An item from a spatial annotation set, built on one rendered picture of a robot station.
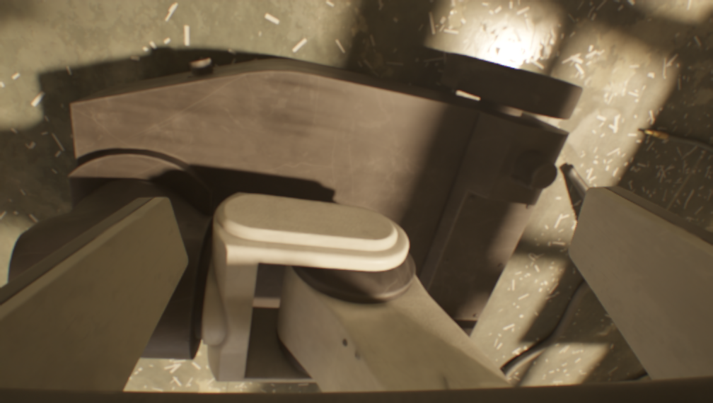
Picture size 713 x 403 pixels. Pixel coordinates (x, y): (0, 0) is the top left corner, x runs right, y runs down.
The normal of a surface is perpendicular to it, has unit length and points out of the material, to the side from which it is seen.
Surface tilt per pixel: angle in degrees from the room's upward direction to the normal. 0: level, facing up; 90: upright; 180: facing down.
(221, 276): 57
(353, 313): 90
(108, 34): 0
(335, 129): 0
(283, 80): 0
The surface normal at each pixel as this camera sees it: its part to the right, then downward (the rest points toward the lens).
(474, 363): 0.22, -0.88
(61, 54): 0.18, 0.46
